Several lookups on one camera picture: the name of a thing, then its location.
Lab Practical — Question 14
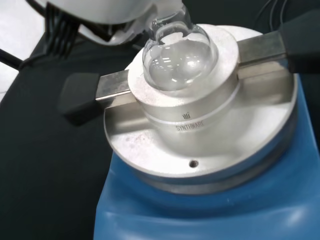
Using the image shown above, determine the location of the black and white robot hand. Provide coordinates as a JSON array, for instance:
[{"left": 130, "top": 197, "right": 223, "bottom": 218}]
[{"left": 44, "top": 0, "right": 187, "bottom": 60}]

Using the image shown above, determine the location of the thin black floor cable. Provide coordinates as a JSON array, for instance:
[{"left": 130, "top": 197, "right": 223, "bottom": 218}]
[{"left": 252, "top": 0, "right": 287, "bottom": 29}]

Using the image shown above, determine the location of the heater with blue base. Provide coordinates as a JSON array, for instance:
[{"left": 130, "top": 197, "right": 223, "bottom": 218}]
[{"left": 56, "top": 23, "right": 320, "bottom": 240}]

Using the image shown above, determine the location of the black heater power cable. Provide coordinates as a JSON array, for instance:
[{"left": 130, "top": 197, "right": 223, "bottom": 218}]
[{"left": 0, "top": 47, "right": 51, "bottom": 71}]

